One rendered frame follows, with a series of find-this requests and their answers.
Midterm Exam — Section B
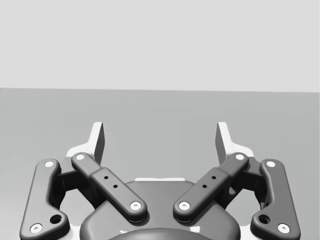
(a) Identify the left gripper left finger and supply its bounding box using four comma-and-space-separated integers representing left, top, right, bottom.
19, 121, 148, 240

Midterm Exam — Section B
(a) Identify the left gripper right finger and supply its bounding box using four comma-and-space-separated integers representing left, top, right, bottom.
172, 121, 301, 240

